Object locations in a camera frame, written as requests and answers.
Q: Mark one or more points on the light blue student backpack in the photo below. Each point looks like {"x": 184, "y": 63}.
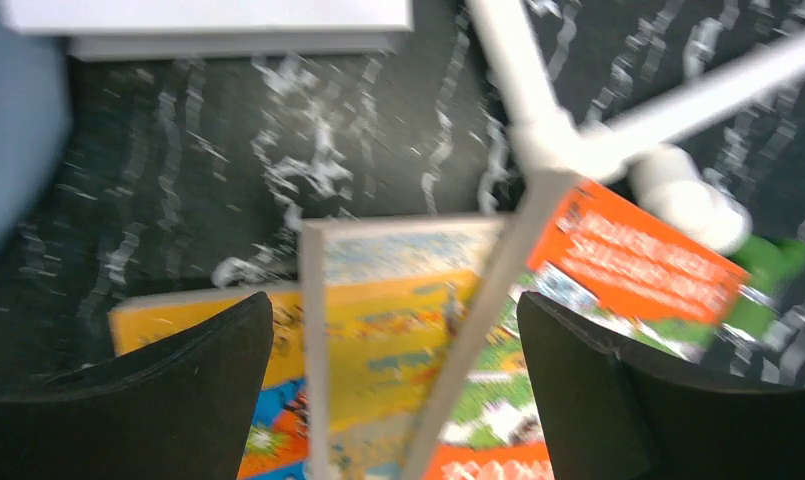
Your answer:
{"x": 35, "y": 122}

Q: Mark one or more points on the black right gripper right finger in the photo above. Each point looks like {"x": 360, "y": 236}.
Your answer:
{"x": 674, "y": 417}

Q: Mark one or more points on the white pvc pipe frame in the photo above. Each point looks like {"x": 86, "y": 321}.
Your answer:
{"x": 544, "y": 136}

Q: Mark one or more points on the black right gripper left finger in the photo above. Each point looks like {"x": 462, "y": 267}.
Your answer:
{"x": 179, "y": 408}

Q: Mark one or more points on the colourful blue storey book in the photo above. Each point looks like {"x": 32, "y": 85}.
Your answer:
{"x": 277, "y": 444}

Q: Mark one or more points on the beige paperback book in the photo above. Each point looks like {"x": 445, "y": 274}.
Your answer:
{"x": 382, "y": 299}

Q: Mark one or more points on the white style magazine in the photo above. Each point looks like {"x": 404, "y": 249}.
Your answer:
{"x": 118, "y": 30}

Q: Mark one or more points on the orange storey treehouse book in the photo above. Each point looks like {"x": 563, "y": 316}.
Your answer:
{"x": 580, "y": 273}

